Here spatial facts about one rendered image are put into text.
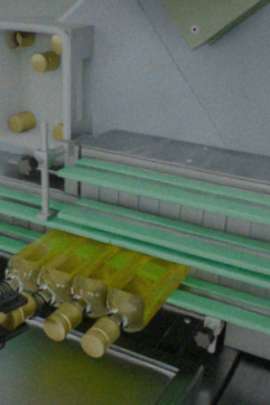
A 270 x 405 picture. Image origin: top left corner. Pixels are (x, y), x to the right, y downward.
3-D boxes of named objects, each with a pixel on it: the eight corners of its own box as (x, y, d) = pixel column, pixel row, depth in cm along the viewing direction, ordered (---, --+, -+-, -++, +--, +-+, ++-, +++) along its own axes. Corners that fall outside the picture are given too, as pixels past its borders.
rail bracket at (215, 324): (215, 321, 95) (186, 366, 84) (218, 286, 92) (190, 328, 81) (237, 328, 93) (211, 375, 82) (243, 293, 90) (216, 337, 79)
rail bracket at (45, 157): (60, 202, 101) (19, 228, 91) (60, 110, 94) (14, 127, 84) (75, 205, 99) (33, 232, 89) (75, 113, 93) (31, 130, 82)
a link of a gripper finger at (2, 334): (-10, 367, 72) (31, 343, 76) (-12, 346, 70) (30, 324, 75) (-24, 355, 74) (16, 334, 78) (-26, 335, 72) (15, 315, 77)
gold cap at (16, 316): (16, 309, 78) (-5, 325, 74) (14, 287, 77) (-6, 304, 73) (37, 317, 76) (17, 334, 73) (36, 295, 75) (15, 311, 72)
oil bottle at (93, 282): (130, 254, 98) (64, 315, 81) (131, 225, 96) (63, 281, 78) (159, 262, 96) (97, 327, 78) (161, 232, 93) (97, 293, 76)
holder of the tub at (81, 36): (23, 154, 119) (-1, 164, 112) (17, 17, 107) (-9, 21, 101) (92, 169, 111) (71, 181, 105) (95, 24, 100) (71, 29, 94)
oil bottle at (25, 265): (74, 240, 103) (0, 295, 86) (74, 212, 101) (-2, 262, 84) (100, 247, 101) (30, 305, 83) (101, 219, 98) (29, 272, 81)
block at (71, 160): (80, 181, 106) (60, 193, 100) (81, 132, 102) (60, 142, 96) (97, 184, 104) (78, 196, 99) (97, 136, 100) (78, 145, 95)
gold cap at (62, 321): (60, 320, 78) (42, 336, 74) (60, 298, 76) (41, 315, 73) (82, 327, 76) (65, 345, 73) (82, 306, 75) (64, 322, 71)
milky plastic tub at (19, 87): (20, 130, 116) (-7, 140, 109) (15, 16, 107) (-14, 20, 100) (91, 145, 109) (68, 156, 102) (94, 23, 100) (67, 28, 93)
